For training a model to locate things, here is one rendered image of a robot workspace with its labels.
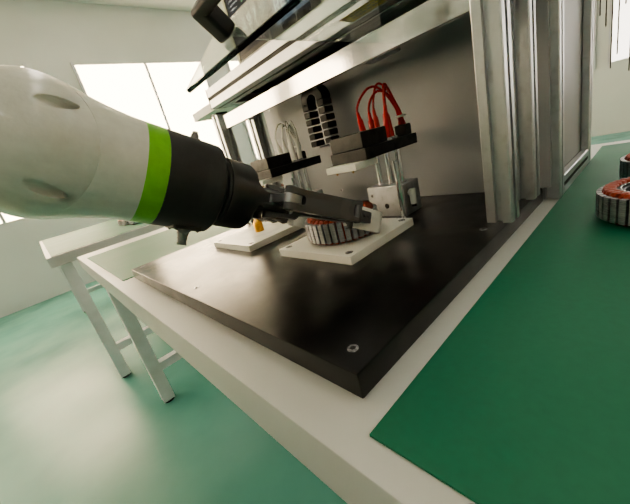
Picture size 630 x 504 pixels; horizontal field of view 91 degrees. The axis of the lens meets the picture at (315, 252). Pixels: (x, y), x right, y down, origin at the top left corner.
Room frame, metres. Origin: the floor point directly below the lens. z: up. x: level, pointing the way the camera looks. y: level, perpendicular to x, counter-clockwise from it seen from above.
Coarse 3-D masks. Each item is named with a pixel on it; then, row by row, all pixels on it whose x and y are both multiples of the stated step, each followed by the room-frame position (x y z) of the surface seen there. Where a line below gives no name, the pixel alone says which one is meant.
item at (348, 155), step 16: (384, 128) 0.50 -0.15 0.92; (336, 144) 0.51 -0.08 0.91; (352, 144) 0.48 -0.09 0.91; (368, 144) 0.48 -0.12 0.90; (384, 144) 0.50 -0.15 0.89; (400, 144) 0.52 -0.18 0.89; (336, 160) 0.51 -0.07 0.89; (352, 160) 0.49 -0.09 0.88; (368, 160) 0.47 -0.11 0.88; (400, 160) 0.53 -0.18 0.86; (400, 176) 0.53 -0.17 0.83
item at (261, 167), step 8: (288, 152) 0.69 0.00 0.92; (264, 160) 0.66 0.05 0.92; (272, 160) 0.66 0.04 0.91; (280, 160) 0.68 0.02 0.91; (288, 160) 0.69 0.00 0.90; (304, 160) 0.71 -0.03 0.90; (312, 160) 0.73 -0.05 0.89; (320, 160) 0.74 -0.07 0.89; (256, 168) 0.69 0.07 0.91; (264, 168) 0.67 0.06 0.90; (272, 168) 0.66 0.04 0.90; (280, 168) 0.67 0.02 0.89; (288, 168) 0.68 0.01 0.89; (296, 168) 0.70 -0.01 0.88; (304, 168) 0.72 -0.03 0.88; (264, 176) 0.67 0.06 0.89; (272, 176) 0.65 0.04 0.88; (280, 176) 0.67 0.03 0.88; (304, 176) 0.72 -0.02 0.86; (264, 184) 0.64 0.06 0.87; (296, 184) 0.76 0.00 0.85
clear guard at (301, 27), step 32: (256, 0) 0.33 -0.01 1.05; (288, 0) 0.25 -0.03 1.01; (320, 0) 0.40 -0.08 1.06; (352, 0) 0.42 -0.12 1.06; (384, 0) 0.45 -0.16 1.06; (416, 0) 0.48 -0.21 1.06; (256, 32) 0.28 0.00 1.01; (288, 32) 0.47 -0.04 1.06; (320, 32) 0.50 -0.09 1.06; (352, 32) 0.54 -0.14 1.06; (224, 64) 0.33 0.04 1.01
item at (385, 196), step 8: (376, 184) 0.58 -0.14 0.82; (384, 184) 0.56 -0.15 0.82; (392, 184) 0.54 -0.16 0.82; (408, 184) 0.52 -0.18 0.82; (416, 184) 0.54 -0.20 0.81; (368, 192) 0.57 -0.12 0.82; (376, 192) 0.55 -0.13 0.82; (384, 192) 0.54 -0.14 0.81; (392, 192) 0.53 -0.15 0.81; (416, 192) 0.53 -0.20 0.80; (376, 200) 0.56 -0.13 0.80; (384, 200) 0.54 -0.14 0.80; (392, 200) 0.53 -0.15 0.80; (408, 200) 0.52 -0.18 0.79; (384, 208) 0.54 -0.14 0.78; (392, 208) 0.53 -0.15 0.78; (408, 208) 0.51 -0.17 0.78; (416, 208) 0.53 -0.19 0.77
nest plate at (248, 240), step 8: (264, 224) 0.71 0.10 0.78; (272, 224) 0.69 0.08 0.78; (280, 224) 0.66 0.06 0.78; (240, 232) 0.69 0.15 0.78; (248, 232) 0.67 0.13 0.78; (264, 232) 0.63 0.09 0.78; (272, 232) 0.61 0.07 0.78; (280, 232) 0.59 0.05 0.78; (288, 232) 0.60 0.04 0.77; (224, 240) 0.65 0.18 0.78; (232, 240) 0.63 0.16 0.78; (240, 240) 0.61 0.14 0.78; (248, 240) 0.59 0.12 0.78; (256, 240) 0.57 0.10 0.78; (264, 240) 0.57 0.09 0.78; (272, 240) 0.58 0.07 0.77; (224, 248) 0.63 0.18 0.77; (232, 248) 0.60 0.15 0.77; (240, 248) 0.57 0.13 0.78; (248, 248) 0.55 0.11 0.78; (256, 248) 0.55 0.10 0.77
